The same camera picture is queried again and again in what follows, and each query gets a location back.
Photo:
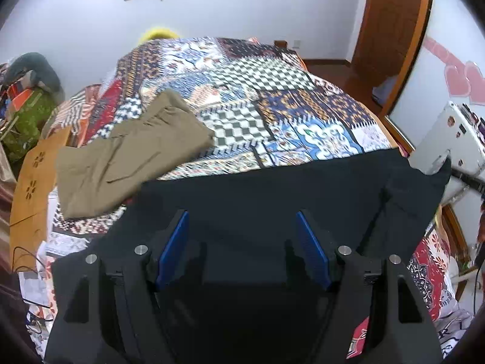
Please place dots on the brown wooden door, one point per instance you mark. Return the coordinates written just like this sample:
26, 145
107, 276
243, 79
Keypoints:
390, 26

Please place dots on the yellow plush toy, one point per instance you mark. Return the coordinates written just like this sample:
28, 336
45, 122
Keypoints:
157, 33

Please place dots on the green patterned cloth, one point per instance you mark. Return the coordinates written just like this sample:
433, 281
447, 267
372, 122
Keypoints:
26, 125

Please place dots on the wall socket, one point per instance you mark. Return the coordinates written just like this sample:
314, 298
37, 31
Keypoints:
298, 43

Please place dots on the white machine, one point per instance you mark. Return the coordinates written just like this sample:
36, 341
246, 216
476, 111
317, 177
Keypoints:
451, 140

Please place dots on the khaki pants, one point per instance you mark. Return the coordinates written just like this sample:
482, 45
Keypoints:
132, 151

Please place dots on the pink heart wall stickers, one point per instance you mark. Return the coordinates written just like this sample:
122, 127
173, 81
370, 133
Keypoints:
460, 77

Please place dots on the orange wooden panel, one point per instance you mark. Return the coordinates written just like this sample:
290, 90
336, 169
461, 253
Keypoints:
32, 197

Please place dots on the patchwork printed blanket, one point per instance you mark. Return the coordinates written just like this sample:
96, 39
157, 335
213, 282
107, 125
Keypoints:
284, 121

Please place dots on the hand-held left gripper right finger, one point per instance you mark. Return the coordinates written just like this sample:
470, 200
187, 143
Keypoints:
312, 250

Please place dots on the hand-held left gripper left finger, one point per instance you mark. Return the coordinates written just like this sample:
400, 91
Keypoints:
172, 250

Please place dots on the black pants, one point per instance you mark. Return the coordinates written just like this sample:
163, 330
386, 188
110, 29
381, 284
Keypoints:
265, 197

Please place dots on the grey plush toy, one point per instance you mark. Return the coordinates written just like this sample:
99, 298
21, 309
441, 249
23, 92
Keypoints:
36, 70

